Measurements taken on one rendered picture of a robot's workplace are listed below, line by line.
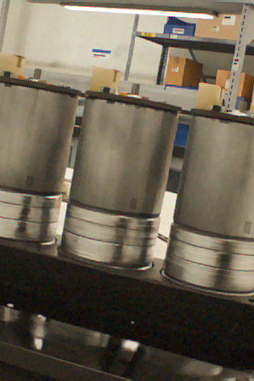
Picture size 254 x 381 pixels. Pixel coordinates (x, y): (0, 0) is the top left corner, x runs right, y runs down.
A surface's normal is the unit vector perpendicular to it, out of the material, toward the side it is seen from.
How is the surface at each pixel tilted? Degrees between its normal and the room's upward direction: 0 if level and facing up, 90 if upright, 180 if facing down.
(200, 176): 90
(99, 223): 90
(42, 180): 90
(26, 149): 90
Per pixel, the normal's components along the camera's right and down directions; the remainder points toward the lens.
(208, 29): -0.55, -0.03
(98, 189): -0.34, 0.03
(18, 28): 0.80, 0.20
